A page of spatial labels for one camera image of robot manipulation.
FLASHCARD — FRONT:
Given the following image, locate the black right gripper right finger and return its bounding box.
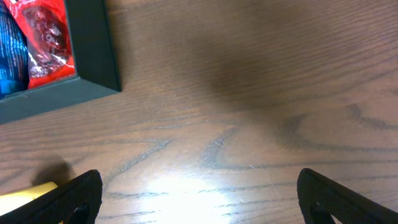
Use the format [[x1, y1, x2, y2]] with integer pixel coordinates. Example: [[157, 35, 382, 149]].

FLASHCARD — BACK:
[[297, 168, 397, 224]]

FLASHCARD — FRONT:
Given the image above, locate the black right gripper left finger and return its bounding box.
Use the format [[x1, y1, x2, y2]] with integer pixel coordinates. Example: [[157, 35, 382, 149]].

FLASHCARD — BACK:
[[1, 170, 103, 224]]

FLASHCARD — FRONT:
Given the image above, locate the blue Oreo cookie pack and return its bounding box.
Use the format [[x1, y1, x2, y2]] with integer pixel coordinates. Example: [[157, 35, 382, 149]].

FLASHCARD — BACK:
[[1, 0, 29, 98]]

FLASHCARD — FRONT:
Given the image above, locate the red Hacks candy bag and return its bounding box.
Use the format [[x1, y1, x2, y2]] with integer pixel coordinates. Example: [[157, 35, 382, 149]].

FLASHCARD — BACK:
[[4, 0, 75, 89]]

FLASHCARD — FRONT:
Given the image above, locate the yellow Mentos gum bottle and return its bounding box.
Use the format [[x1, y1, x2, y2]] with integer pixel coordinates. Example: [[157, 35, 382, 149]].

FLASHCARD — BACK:
[[1, 182, 58, 215]]

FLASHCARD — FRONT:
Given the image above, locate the dark green open box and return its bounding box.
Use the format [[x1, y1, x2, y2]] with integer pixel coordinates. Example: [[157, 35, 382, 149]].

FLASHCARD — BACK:
[[1, 0, 122, 123]]

